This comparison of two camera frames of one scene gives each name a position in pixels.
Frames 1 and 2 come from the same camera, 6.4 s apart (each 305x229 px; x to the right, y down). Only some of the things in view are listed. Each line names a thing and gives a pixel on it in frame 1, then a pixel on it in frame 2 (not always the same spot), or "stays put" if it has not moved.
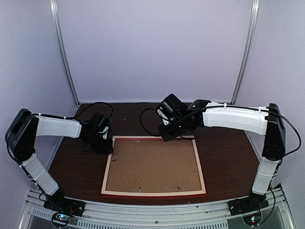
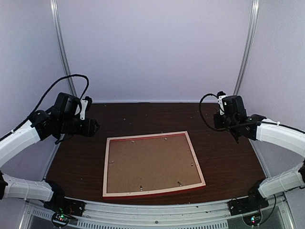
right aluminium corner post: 249,51 stays put
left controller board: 60,220 stays put
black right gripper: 167,136 to 218,124
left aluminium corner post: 55,15 stays put
